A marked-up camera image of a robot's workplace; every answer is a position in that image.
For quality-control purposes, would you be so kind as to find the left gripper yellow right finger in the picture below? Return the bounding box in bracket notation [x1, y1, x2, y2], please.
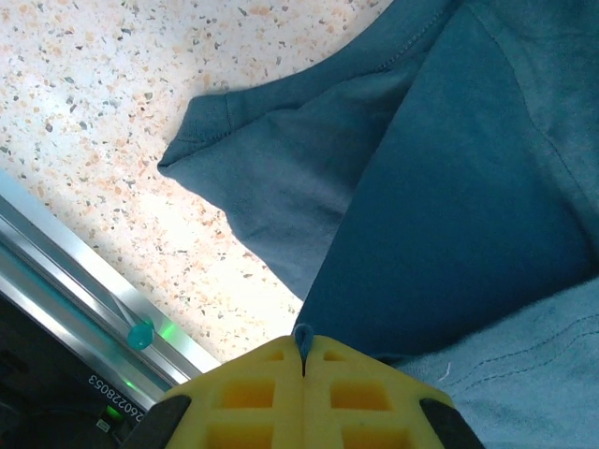
[301, 334, 486, 449]

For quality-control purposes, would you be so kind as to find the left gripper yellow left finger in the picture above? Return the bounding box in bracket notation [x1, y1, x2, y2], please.
[125, 334, 306, 449]

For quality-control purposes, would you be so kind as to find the blue t-shirt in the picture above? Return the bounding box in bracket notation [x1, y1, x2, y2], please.
[156, 0, 599, 449]

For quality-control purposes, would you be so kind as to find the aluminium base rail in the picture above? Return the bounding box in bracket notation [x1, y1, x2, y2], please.
[0, 168, 222, 409]

